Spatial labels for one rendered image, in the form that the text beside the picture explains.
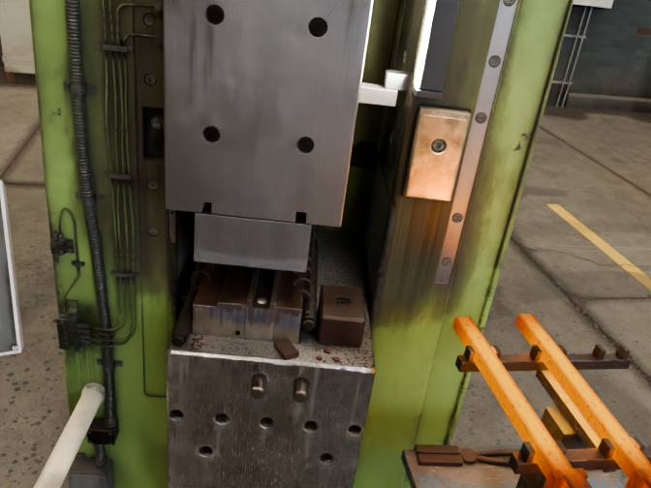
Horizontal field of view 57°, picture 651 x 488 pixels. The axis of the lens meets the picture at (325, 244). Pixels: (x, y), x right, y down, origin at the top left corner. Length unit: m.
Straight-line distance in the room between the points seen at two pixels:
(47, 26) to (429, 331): 0.93
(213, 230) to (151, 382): 0.52
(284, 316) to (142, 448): 0.62
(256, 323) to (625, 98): 7.93
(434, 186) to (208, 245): 0.43
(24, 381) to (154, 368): 1.18
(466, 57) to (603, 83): 7.47
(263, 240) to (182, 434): 0.43
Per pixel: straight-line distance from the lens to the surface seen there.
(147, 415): 1.52
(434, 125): 1.11
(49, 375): 2.57
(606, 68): 8.51
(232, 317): 1.13
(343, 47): 0.94
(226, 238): 1.05
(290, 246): 1.05
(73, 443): 1.38
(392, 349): 1.35
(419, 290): 1.27
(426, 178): 1.14
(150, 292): 1.31
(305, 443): 1.24
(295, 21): 0.93
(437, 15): 1.05
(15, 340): 1.09
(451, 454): 1.22
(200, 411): 1.21
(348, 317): 1.13
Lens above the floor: 1.61
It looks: 27 degrees down
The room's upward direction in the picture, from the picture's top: 7 degrees clockwise
